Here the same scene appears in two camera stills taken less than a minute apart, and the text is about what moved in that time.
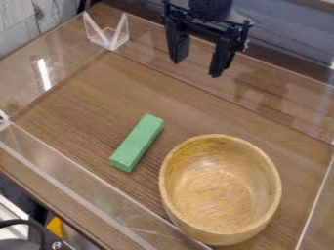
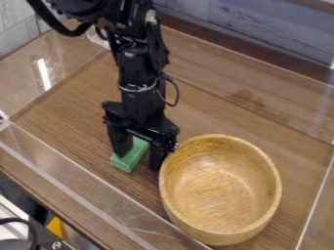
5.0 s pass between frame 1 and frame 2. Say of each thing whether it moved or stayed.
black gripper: moved
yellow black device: stayed
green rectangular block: stayed
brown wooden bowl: stayed
